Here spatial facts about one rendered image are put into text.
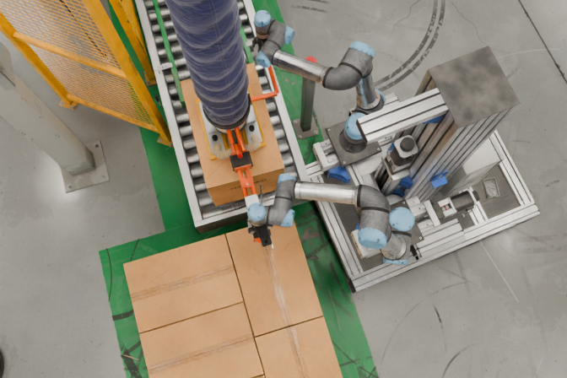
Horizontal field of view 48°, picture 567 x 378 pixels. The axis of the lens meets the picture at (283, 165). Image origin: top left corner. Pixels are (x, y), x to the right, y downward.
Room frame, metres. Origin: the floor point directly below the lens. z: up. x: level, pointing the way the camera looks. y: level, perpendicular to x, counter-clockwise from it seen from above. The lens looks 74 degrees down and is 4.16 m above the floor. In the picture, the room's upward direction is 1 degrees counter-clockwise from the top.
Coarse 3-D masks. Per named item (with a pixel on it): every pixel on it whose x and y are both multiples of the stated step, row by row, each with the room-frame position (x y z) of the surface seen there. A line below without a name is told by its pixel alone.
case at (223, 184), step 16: (256, 80) 1.36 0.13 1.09; (192, 96) 1.28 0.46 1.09; (192, 112) 1.19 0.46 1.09; (192, 128) 1.10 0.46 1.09; (272, 128) 1.09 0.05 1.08; (272, 144) 1.01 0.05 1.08; (208, 160) 0.93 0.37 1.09; (224, 160) 0.93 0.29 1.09; (256, 160) 0.93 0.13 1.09; (272, 160) 0.92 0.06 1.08; (208, 176) 0.85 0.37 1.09; (224, 176) 0.85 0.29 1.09; (256, 176) 0.85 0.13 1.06; (272, 176) 0.87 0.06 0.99; (224, 192) 0.80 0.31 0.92; (240, 192) 0.82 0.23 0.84; (256, 192) 0.84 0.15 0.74
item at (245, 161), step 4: (244, 152) 0.93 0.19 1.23; (248, 152) 0.92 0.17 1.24; (232, 156) 0.91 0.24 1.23; (236, 156) 0.90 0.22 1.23; (244, 156) 0.90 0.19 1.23; (248, 156) 0.90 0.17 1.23; (232, 160) 0.88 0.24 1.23; (236, 160) 0.88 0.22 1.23; (240, 160) 0.88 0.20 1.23; (244, 160) 0.88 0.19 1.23; (248, 160) 0.88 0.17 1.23; (232, 164) 0.86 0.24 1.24; (236, 164) 0.87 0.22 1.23; (240, 164) 0.87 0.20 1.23; (244, 164) 0.87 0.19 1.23; (248, 164) 0.87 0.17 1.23; (236, 168) 0.84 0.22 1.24; (240, 168) 0.84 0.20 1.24; (244, 168) 0.85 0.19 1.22; (236, 172) 0.84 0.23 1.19
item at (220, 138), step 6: (198, 102) 1.24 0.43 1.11; (198, 108) 1.21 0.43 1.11; (204, 126) 1.11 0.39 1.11; (204, 132) 1.07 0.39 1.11; (216, 132) 1.07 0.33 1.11; (210, 138) 1.04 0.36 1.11; (216, 138) 1.03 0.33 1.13; (222, 138) 1.04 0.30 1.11; (210, 144) 1.01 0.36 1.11; (222, 144) 1.01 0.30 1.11; (210, 150) 0.98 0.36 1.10; (222, 150) 0.98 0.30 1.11; (210, 156) 0.95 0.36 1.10
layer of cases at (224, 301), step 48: (240, 240) 0.61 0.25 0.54; (288, 240) 0.61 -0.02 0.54; (144, 288) 0.36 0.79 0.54; (192, 288) 0.36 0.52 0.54; (240, 288) 0.35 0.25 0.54; (288, 288) 0.34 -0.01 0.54; (144, 336) 0.10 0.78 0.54; (192, 336) 0.10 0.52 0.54; (240, 336) 0.09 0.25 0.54; (288, 336) 0.08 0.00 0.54
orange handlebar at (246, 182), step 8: (272, 72) 1.34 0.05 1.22; (272, 80) 1.30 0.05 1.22; (256, 96) 1.21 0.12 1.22; (264, 96) 1.21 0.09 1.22; (272, 96) 1.22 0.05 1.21; (232, 136) 1.01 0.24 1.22; (240, 136) 1.01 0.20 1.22; (232, 144) 0.97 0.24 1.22; (240, 144) 0.97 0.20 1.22; (232, 152) 0.93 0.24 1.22; (248, 168) 0.85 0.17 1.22; (240, 176) 0.81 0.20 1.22; (248, 176) 0.80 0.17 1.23; (240, 184) 0.77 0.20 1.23; (248, 184) 0.77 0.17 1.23; (256, 240) 0.50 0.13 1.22
